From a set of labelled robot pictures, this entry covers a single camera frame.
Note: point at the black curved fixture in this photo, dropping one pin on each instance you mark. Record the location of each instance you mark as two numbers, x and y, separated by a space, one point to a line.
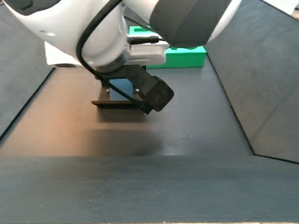
105 103

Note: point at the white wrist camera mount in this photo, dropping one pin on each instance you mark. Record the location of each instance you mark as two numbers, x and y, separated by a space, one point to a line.
148 50

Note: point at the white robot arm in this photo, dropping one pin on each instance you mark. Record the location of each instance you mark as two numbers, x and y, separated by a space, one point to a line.
117 36

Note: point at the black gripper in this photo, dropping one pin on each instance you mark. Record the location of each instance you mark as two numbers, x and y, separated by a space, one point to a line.
152 88

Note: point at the green foam shape board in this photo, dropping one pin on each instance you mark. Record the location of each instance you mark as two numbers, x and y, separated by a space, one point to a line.
178 57

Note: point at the blue rectangular block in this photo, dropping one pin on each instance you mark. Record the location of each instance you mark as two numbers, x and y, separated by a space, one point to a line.
126 86

